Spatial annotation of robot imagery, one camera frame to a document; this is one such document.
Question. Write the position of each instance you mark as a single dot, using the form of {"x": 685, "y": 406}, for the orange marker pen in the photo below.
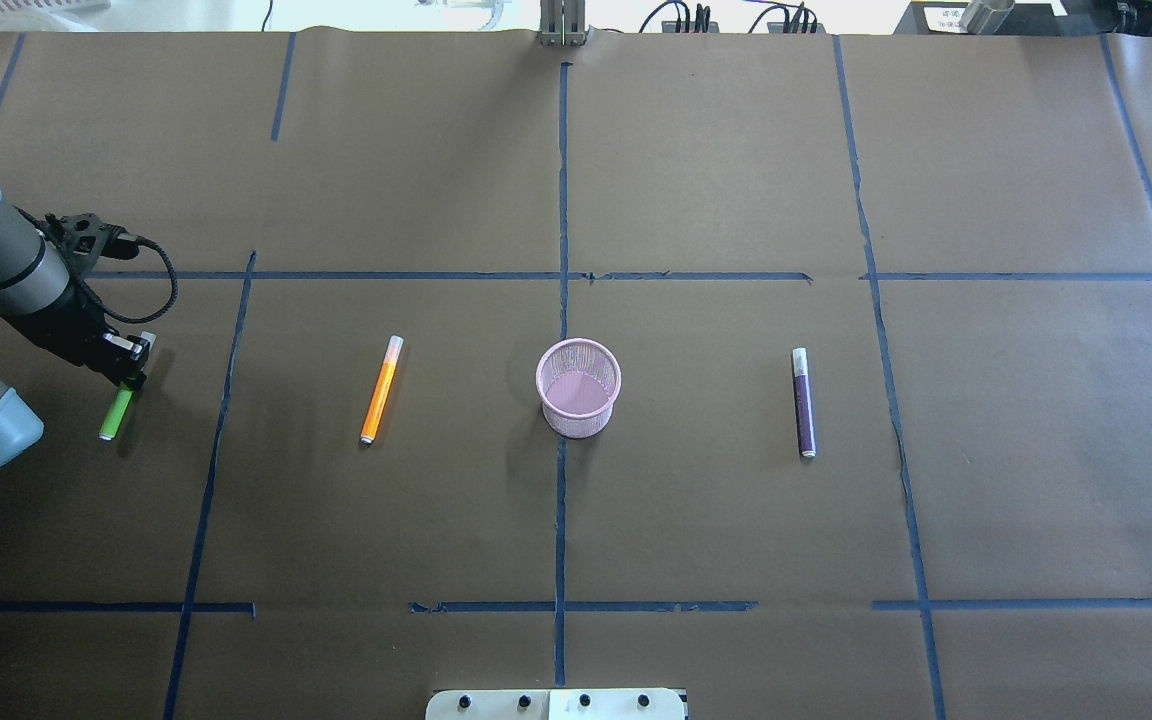
{"x": 381, "y": 391}

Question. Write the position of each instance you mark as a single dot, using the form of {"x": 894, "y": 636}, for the aluminium frame post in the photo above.
{"x": 562, "y": 23}

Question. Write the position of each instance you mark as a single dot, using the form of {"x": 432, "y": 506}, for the green marker pen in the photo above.
{"x": 119, "y": 406}

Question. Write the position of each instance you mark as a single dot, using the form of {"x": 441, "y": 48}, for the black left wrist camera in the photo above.
{"x": 87, "y": 237}

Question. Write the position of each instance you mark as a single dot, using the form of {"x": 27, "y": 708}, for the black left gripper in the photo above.
{"x": 68, "y": 325}

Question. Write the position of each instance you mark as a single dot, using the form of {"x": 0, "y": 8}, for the steel cup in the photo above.
{"x": 984, "y": 17}

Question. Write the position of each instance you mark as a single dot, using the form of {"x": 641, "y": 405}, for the pink mesh pen holder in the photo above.
{"x": 578, "y": 382}

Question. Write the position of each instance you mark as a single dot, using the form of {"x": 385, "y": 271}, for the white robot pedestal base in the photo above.
{"x": 559, "y": 703}

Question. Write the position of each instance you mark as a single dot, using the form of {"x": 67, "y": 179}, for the purple marker pen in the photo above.
{"x": 805, "y": 419}

